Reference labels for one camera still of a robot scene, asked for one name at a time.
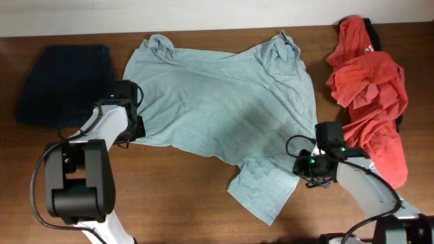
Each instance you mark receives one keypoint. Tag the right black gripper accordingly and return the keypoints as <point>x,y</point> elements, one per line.
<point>299,169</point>

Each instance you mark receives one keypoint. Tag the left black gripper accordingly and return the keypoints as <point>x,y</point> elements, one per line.
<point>140,132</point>

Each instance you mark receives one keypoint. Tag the light blue t-shirt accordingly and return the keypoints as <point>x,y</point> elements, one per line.
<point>255,110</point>

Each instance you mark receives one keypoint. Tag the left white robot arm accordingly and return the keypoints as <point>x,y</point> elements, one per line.
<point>79,182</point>

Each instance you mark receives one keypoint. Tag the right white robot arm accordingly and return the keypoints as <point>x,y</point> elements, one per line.
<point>390,219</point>

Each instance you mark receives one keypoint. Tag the folded navy blue garment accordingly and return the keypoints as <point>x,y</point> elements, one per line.
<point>64,84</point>

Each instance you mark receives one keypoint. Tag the red t-shirt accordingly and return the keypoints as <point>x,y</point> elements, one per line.
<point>371,86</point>

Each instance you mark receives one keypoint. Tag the black garment under red shirt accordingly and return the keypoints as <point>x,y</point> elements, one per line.
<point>376,44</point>

